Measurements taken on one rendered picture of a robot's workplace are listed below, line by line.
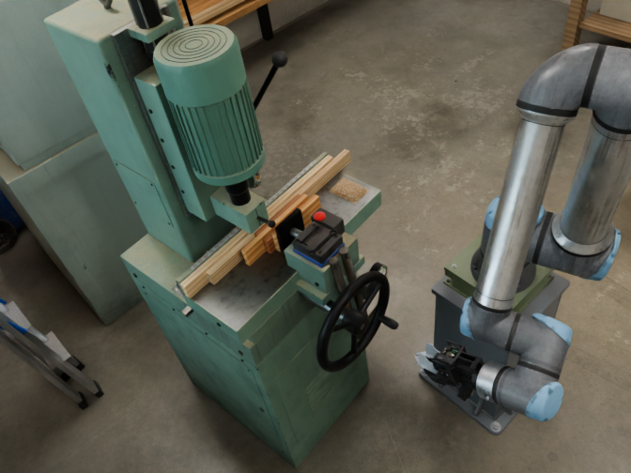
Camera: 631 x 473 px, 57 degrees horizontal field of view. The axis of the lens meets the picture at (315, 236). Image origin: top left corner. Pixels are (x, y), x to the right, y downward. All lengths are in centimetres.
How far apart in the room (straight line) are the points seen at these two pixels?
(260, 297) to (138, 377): 120
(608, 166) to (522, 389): 50
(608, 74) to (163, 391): 198
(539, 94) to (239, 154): 62
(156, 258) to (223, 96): 75
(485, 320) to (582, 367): 115
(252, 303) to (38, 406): 145
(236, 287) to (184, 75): 59
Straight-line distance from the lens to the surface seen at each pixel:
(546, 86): 119
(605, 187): 139
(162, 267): 179
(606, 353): 252
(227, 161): 130
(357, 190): 168
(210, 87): 120
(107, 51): 136
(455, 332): 201
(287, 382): 178
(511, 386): 137
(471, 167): 316
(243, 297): 150
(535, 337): 136
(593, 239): 159
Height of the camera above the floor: 206
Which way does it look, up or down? 47 degrees down
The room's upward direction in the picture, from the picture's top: 11 degrees counter-clockwise
